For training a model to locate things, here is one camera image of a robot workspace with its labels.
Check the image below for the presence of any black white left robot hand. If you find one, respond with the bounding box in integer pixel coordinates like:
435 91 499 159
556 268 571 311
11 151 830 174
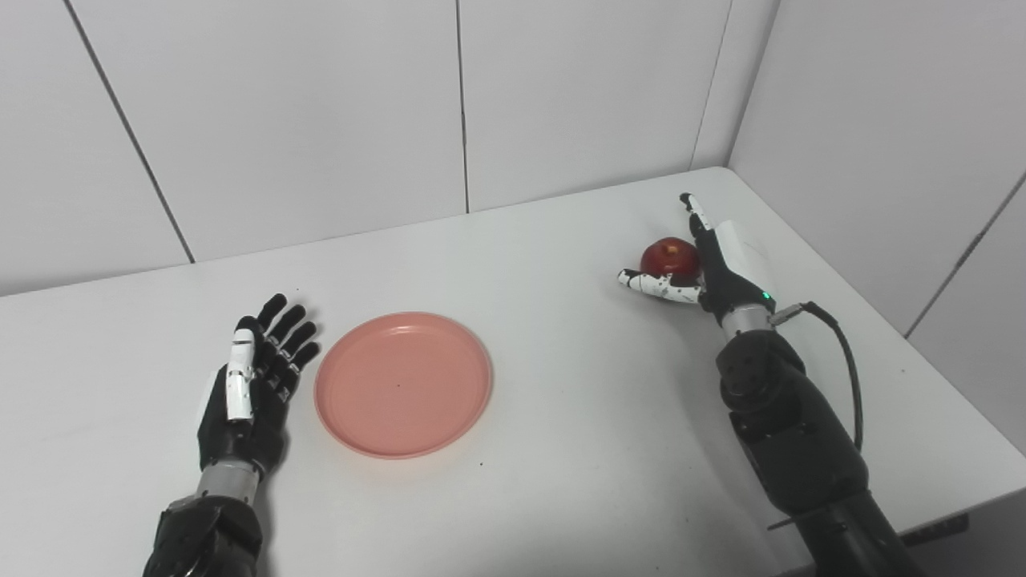
196 293 321 482

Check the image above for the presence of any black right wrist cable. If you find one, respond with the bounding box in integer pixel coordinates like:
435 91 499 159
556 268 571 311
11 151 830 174
769 301 865 451

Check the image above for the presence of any pink round plate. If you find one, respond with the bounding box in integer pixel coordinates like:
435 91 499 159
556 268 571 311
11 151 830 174
313 312 494 460

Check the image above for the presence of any black table frame rail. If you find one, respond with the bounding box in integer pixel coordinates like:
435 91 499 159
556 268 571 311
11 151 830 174
902 514 971 547

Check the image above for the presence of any red apple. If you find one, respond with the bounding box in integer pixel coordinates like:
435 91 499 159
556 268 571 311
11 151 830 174
640 237 700 288

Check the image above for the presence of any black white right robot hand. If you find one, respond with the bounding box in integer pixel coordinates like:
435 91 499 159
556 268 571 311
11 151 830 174
617 192 777 325

